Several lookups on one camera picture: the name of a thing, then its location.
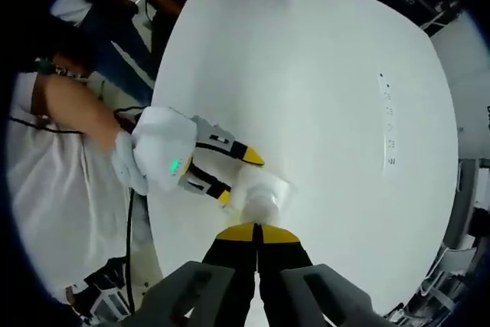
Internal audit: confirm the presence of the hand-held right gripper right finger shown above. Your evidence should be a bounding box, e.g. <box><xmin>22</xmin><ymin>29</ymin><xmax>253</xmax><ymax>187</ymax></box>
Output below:
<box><xmin>254</xmin><ymin>223</ymin><xmax>376</xmax><ymax>327</ymax></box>

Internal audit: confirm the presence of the white pump bottle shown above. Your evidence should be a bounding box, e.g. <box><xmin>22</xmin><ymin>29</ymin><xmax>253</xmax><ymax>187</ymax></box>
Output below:
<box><xmin>229</xmin><ymin>165</ymin><xmax>286</xmax><ymax>227</ymax></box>

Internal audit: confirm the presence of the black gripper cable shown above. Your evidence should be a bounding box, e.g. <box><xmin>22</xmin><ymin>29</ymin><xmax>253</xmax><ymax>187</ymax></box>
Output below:
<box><xmin>113</xmin><ymin>106</ymin><xmax>145</xmax><ymax>315</ymax></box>

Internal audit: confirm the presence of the operator in white shirt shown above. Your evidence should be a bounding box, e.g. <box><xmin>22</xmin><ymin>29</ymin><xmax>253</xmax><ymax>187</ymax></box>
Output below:
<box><xmin>6</xmin><ymin>72</ymin><xmax>162</xmax><ymax>301</ymax></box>

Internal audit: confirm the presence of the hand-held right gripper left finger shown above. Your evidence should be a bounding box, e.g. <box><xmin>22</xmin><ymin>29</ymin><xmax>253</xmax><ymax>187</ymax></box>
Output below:
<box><xmin>142</xmin><ymin>221</ymin><xmax>257</xmax><ymax>327</ymax></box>

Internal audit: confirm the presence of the white power strip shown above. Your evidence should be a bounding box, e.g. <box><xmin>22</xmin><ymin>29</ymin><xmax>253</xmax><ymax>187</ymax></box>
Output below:
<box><xmin>377</xmin><ymin>71</ymin><xmax>400</xmax><ymax>178</ymax></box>

